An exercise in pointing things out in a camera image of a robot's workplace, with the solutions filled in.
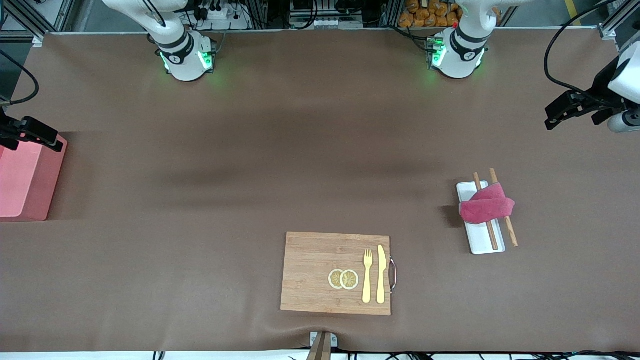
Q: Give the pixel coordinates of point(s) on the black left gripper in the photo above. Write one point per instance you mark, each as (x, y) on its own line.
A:
(598, 96)

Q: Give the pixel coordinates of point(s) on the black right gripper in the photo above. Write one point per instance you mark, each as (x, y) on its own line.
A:
(11, 134)

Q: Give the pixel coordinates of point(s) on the red cloth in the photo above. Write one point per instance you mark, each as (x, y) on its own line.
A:
(487, 207)

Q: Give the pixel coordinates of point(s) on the pink plastic box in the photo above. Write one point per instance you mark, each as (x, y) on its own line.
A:
(25, 185)

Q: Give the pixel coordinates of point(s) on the light brown chopstick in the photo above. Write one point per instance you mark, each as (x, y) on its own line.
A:
(512, 235)

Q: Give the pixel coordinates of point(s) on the dark brown chopstick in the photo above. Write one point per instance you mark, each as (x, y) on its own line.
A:
(493, 240)

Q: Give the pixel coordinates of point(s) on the white rectangular tray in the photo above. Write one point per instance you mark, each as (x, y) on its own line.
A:
(477, 235)

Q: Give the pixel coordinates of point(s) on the pile of orange snack packs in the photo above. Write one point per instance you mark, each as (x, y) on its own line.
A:
(425, 15)

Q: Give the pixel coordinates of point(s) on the white power strip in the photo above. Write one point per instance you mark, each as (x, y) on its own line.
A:
(220, 15)

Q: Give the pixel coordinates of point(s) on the yellow plastic knife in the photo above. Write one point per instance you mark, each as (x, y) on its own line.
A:
(381, 275)

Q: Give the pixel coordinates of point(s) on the yellow plastic fork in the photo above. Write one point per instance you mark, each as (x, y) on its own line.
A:
(367, 280)

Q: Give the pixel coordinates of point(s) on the lemon slice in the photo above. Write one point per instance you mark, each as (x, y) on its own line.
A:
(333, 279)
(350, 280)

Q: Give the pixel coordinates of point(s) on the wooden cutting board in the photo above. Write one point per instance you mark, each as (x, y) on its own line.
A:
(315, 275)

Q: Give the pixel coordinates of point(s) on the grey metal mount bracket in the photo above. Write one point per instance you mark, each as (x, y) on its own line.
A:
(333, 340)

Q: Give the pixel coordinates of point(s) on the brown wooden mount bar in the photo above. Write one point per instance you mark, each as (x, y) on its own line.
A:
(320, 350)

